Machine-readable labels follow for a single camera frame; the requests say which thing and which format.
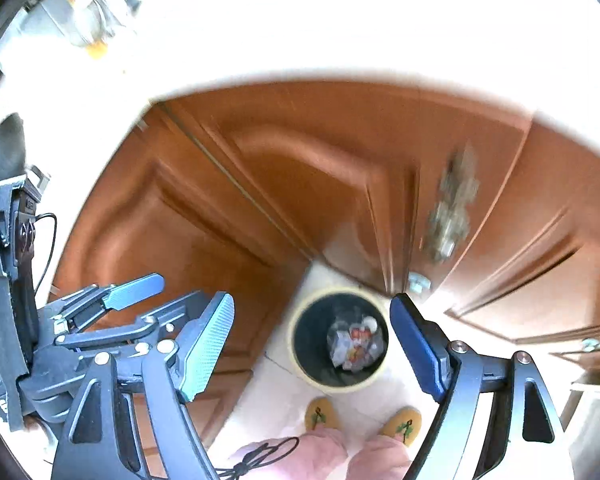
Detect white container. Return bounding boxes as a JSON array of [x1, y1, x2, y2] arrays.
[[564, 380, 600, 480]]

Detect person's right leg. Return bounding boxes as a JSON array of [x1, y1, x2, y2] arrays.
[[350, 435, 414, 480]]

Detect blurred grey object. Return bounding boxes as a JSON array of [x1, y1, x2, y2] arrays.
[[426, 144, 482, 262]]

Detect clear package red label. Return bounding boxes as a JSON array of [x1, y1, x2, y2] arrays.
[[347, 324, 379, 364]]

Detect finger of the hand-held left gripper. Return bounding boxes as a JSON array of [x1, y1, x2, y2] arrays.
[[54, 292, 221, 357], [42, 273, 166, 333]]

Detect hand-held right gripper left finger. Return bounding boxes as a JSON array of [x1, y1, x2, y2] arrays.
[[50, 292, 235, 480]]

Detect person's leg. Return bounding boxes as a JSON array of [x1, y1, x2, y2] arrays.
[[350, 435, 414, 480], [229, 430, 350, 480]]

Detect black frying pan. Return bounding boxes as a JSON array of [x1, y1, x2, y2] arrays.
[[0, 112, 29, 191]]

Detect black cable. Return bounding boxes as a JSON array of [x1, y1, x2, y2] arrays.
[[219, 436, 301, 480], [33, 212, 59, 292]]

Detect person's left leg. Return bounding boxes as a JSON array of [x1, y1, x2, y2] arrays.
[[229, 430, 350, 480]]

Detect beige rimmed trash bin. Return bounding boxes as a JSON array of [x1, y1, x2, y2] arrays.
[[286, 287, 390, 394]]

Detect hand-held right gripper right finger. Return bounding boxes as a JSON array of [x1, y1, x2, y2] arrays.
[[390, 292, 576, 480]]

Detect wooden cabinet door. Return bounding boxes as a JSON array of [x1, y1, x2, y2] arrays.
[[165, 82, 422, 297], [54, 104, 312, 461], [442, 119, 600, 322], [550, 317, 600, 377]]

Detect yellow slipper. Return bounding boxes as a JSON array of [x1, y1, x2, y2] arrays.
[[304, 396, 342, 432], [382, 407, 424, 445]]

